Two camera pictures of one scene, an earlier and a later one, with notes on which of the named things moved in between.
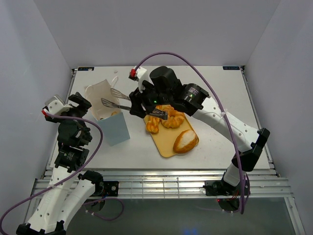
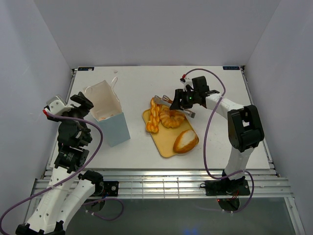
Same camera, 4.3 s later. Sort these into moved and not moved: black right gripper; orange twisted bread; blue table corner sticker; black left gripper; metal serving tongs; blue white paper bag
Moved: black right gripper; metal serving tongs
Not moved: blue white paper bag; orange twisted bread; blue table corner sticker; black left gripper
